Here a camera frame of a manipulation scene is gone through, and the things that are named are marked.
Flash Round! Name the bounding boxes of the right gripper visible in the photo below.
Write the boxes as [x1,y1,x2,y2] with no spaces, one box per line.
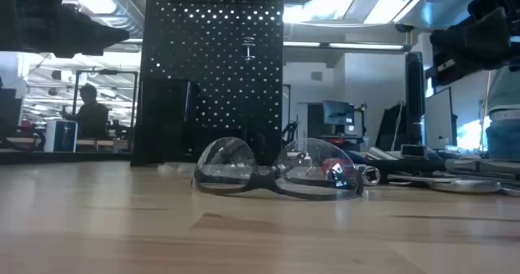
[429,6,514,87]

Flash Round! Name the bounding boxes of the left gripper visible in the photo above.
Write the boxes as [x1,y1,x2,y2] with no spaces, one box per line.
[0,0,131,59]

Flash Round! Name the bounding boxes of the black-handled silver tool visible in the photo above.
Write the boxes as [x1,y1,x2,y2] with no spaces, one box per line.
[357,157,520,176]

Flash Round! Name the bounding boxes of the clear safety glasses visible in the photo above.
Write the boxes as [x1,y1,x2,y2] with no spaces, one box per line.
[191,136,366,202]

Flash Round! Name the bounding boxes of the silver double peg hook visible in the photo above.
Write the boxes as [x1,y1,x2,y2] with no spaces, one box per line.
[241,36,257,63]

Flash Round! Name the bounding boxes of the black tall column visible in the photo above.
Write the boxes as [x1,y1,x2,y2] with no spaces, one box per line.
[405,51,427,147]

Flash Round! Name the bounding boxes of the white panel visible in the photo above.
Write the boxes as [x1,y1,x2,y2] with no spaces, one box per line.
[423,86,459,151]

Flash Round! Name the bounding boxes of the tall black pegboard bin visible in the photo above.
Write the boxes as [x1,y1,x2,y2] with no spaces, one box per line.
[137,78,201,163]

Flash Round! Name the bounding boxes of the black leaning panel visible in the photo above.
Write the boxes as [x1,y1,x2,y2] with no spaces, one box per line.
[375,102,408,152]

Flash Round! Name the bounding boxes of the long fluorescent light fixture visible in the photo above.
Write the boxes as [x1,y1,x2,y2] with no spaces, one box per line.
[283,40,406,51]

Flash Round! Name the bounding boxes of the black metal pegboard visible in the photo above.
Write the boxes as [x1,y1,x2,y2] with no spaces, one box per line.
[130,0,286,167]

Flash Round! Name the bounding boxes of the grey striped work glove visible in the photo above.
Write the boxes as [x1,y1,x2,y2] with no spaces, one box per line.
[364,146,403,162]

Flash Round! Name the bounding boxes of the computer monitor on stand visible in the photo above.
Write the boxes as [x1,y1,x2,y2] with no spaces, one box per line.
[322,99,356,127]

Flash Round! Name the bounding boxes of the short black pegboard bin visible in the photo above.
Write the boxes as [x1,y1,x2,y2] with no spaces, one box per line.
[190,126,247,165]

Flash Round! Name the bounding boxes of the silver air duct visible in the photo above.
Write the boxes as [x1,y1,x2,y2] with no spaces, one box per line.
[63,0,145,37]

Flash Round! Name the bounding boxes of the black metal table frame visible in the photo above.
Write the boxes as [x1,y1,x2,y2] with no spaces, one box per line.
[0,150,133,164]

